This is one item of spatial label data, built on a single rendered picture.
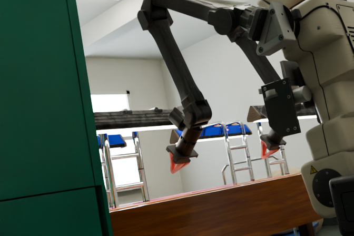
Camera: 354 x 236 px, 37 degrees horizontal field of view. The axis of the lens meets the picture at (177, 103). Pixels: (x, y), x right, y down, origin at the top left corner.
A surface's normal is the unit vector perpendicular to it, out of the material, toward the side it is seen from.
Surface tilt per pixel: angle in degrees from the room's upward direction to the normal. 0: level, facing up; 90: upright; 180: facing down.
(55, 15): 90
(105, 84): 90
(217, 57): 90
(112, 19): 90
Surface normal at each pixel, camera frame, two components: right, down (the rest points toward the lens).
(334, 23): 0.62, -0.37
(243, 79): -0.73, 0.02
